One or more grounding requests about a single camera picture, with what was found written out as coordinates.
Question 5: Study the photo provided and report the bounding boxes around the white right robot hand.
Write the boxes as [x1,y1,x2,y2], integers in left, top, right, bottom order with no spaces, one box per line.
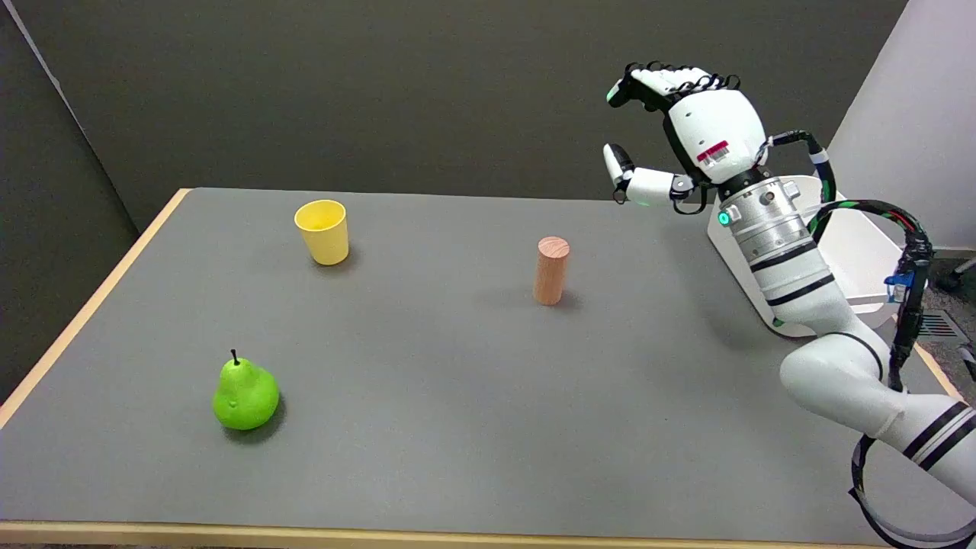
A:
[602,63,768,215]

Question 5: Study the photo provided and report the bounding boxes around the wooden cylinder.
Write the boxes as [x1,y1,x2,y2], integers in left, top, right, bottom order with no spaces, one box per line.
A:
[533,236,570,307]

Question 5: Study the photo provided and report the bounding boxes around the white plastic bin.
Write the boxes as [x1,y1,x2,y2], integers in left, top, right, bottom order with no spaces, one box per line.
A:
[707,175,929,338]

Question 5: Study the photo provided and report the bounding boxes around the floor vent grille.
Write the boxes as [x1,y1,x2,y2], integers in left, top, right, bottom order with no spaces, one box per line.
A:
[915,310,971,339]

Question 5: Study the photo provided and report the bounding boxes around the yellow plastic cup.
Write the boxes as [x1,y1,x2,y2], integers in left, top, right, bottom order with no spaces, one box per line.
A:
[294,200,350,266]

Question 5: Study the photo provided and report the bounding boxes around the green toy pear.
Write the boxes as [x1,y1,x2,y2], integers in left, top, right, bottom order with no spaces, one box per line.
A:
[213,350,280,431]

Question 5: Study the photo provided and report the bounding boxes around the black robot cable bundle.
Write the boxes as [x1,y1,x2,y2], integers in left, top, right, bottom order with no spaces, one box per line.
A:
[762,130,976,549]

